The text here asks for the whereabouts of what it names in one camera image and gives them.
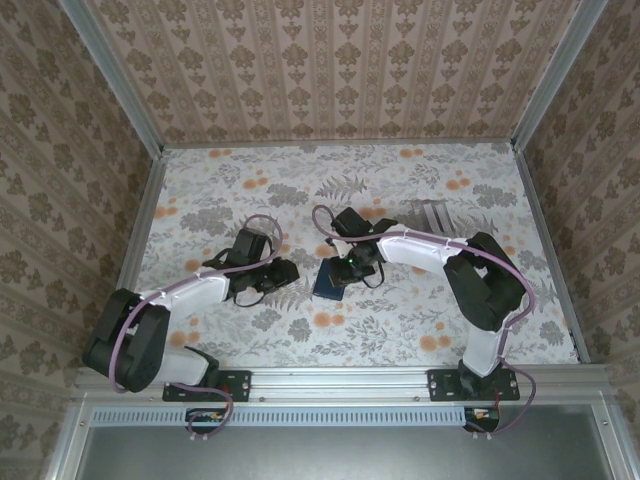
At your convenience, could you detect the aluminium table edge rail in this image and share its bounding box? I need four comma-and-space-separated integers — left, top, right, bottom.
513, 144, 594, 365
93, 149, 169, 369

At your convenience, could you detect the thin black camera cable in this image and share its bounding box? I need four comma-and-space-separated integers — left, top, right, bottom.
360, 257, 387, 290
230, 289, 269, 309

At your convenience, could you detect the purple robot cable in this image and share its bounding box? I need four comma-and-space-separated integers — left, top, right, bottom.
311, 203, 539, 441
106, 213, 287, 444

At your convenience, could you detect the long aluminium profile beam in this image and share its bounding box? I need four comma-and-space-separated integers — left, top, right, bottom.
74, 363, 617, 401

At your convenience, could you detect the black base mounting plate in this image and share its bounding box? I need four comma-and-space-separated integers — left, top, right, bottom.
162, 368, 252, 404
427, 368, 522, 404

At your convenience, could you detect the small connector board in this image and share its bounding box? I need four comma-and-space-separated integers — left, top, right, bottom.
185, 407, 231, 435
463, 406, 501, 434

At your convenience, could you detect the dark blue card holder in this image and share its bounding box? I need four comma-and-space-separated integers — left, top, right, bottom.
312, 256, 351, 302

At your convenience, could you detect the grey sheet metal panel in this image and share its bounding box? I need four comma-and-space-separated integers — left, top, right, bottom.
74, 424, 619, 480

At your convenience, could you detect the slotted grey cable duct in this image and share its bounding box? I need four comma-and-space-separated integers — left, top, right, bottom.
92, 405, 501, 428

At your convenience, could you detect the floral patterned table cover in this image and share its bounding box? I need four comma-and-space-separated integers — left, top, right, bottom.
107, 142, 581, 369

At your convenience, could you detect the aluminium frame post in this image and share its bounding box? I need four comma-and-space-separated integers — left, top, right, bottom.
509, 0, 609, 151
57, 0, 166, 157

